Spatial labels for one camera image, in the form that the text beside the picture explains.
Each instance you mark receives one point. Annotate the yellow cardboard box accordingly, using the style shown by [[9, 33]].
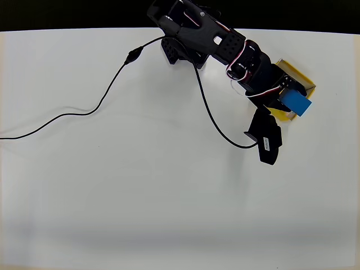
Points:
[[301, 77]]

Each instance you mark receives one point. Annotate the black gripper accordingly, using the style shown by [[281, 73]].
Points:
[[282, 90]]

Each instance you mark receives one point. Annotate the blue block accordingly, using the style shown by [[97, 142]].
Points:
[[296, 103]]

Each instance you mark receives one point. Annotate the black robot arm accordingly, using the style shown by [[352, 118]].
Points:
[[202, 33]]

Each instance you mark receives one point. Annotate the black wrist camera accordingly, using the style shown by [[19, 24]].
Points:
[[267, 135]]

